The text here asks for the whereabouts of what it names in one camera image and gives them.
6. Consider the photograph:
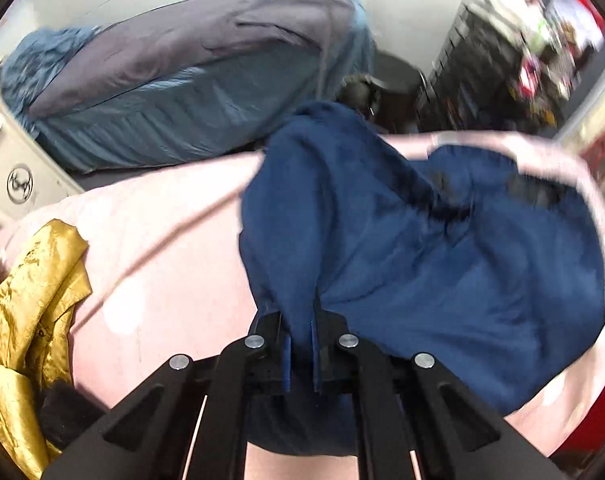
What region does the black garment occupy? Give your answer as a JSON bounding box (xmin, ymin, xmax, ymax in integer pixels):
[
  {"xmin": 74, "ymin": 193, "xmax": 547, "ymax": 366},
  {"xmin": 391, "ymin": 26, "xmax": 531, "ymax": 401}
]
[{"xmin": 38, "ymin": 379, "xmax": 106, "ymax": 451}]

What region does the black round stool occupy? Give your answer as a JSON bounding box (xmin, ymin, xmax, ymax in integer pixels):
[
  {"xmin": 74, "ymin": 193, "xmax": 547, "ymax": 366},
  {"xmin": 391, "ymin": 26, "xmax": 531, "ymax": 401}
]
[{"xmin": 336, "ymin": 51, "xmax": 426, "ymax": 134}]

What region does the white bedside cabinet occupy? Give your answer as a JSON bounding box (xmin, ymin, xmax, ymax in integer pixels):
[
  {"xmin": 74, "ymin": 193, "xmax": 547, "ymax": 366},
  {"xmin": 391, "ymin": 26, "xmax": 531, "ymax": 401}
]
[{"xmin": 0, "ymin": 96, "xmax": 83, "ymax": 229}]

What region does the navy blue puffer jacket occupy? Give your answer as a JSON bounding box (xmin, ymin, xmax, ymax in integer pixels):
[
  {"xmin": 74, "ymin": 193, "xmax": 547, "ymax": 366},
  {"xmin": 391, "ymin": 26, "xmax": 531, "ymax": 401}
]
[{"xmin": 240, "ymin": 102, "xmax": 605, "ymax": 456}]

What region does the black metal shelf rack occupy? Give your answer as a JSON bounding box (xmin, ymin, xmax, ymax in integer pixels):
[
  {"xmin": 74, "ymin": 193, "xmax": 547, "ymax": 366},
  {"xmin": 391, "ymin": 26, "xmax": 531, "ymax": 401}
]
[{"xmin": 417, "ymin": 0, "xmax": 563, "ymax": 136}]

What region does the red suitcase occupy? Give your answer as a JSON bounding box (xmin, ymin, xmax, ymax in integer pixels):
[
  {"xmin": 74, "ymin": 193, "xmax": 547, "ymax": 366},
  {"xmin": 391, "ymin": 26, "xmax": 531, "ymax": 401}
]
[{"xmin": 557, "ymin": 398, "xmax": 605, "ymax": 453}]

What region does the pink polka dot bed sheet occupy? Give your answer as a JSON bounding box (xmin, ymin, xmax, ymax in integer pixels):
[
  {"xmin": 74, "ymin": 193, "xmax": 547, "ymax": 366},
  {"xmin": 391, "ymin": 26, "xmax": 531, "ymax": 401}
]
[{"xmin": 0, "ymin": 132, "xmax": 605, "ymax": 479}]

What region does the blue crumpled cloth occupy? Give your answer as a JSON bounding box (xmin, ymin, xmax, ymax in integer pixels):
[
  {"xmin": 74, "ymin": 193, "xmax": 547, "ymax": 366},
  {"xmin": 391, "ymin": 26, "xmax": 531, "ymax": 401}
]
[{"xmin": 0, "ymin": 27, "xmax": 102, "ymax": 139}]

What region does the gold satin jacket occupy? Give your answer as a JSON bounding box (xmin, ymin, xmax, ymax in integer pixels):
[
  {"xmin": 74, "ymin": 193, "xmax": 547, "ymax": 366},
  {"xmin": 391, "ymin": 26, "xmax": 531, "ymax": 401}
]
[{"xmin": 0, "ymin": 219, "xmax": 92, "ymax": 479}]

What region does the grey blue duvet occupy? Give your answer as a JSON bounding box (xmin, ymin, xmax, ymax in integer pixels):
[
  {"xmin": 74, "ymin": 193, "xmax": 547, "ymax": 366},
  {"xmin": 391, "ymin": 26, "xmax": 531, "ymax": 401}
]
[{"xmin": 26, "ymin": 0, "xmax": 374, "ymax": 174}]

